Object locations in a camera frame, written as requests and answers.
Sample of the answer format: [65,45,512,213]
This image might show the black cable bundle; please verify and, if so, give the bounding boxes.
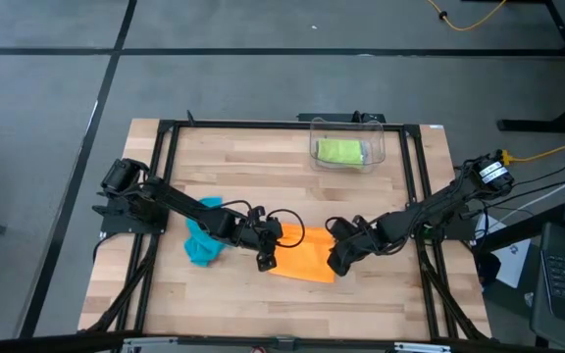
[458,161,565,217]

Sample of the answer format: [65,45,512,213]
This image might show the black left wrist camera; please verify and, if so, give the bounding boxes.
[256,250,279,274]

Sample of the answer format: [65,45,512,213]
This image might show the yellow power plug cord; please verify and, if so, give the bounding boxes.
[502,142,565,166]

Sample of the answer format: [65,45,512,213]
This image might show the white cable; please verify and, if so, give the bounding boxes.
[497,162,565,223]

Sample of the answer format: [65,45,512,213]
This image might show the teal microfiber towel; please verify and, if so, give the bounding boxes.
[183,196,229,269]

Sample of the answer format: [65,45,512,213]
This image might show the orange microfiber towel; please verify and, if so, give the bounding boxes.
[268,223,337,284]

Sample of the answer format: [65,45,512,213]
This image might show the clear plastic bin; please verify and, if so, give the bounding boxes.
[308,116,387,174]

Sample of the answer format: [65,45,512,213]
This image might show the black desk frame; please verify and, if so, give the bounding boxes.
[496,0,565,134]

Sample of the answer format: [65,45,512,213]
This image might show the white paper sheet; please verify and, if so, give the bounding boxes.
[473,213,533,289]

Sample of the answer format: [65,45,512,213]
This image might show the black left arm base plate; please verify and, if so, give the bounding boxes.
[91,193,172,235]

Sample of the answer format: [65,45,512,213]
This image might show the black rig beam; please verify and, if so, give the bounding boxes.
[0,330,524,353]

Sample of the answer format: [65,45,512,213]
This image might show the black aluminium table frame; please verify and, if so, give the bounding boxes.
[85,118,492,344]

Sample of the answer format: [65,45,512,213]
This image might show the yellow extension cord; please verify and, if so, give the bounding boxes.
[426,0,508,32]

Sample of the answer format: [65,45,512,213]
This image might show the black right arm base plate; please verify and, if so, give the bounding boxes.
[404,200,478,242]

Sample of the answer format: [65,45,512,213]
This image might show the dark blue pouch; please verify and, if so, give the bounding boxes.
[476,252,503,291]

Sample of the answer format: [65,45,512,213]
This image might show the lime green microfiber towel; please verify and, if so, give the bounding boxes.
[315,137,365,169]

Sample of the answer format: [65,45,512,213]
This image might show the silver metal bracket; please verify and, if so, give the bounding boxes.
[392,340,453,353]
[122,336,180,353]

